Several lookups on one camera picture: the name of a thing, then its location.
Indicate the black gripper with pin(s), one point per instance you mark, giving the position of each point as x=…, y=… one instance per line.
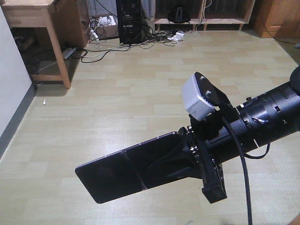
x=205, y=146

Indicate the black foldable phone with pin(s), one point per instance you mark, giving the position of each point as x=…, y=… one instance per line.
x=125, y=172

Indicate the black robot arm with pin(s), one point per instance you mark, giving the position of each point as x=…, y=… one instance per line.
x=267, y=117

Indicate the wooden desk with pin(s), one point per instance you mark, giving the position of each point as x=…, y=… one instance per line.
x=55, y=22

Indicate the white power strip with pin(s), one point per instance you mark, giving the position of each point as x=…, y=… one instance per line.
x=177, y=37

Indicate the wooden low shelf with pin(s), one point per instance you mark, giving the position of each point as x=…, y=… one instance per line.
x=205, y=12

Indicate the black bag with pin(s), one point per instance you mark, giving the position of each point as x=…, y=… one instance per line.
x=179, y=14

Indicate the cardboard box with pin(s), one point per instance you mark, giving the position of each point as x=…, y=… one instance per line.
x=103, y=28

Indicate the grey power strip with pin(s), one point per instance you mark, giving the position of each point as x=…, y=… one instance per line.
x=68, y=52

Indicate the black computer tower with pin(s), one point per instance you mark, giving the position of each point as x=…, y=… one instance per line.
x=129, y=21

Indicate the wooden cabinet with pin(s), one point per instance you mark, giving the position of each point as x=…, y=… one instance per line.
x=277, y=18

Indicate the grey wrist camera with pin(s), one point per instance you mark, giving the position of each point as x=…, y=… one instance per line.
x=199, y=96

